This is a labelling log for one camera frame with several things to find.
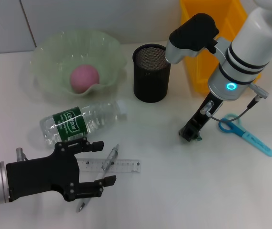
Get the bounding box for clear plastic ruler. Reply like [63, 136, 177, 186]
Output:
[76, 158, 141, 174]

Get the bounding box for grey white ballpoint pen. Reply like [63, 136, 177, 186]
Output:
[76, 144, 121, 213]

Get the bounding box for right gripper cable with plug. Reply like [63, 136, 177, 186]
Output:
[200, 82, 270, 123]

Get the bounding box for blue sheathed scissors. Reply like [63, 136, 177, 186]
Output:
[218, 113, 272, 158]

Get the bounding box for yellow plastic bin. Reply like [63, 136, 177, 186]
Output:
[179, 0, 262, 93]

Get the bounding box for pink peach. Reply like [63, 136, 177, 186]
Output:
[69, 64, 101, 94]

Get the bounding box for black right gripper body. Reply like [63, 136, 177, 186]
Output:
[185, 92, 224, 131]

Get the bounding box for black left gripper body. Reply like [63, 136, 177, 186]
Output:
[5, 142, 81, 202]

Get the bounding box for clear green-label water bottle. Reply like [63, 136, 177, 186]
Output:
[39, 100, 128, 149]

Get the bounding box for black mesh pen holder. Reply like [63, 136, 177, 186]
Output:
[132, 43, 172, 104]

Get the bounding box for pale green glass fruit bowl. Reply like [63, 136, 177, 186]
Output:
[30, 28, 128, 98]

